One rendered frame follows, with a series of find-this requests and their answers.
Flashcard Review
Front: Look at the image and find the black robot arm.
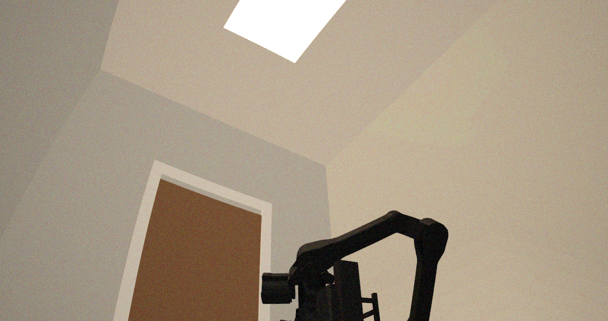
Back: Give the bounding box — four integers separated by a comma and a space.
261, 210, 448, 321

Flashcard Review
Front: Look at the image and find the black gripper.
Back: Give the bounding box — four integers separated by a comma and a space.
296, 299, 317, 321

